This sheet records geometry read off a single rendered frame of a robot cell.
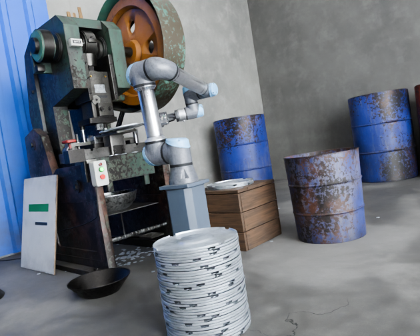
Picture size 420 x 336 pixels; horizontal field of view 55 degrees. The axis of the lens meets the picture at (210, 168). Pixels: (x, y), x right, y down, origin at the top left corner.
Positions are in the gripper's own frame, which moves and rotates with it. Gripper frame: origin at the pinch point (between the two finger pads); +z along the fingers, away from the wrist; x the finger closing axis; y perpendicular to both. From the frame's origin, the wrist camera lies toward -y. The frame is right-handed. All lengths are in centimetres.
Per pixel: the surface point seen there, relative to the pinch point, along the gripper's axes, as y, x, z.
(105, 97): -15.9, -22.8, 19.8
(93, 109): -10.3, -16.3, 27.6
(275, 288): 84, 83, -36
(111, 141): -4.3, 5.1, 21.7
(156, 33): -17, -55, -21
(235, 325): 118, 77, -14
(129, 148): -15.0, 11.5, 13.2
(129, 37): -46, -64, -4
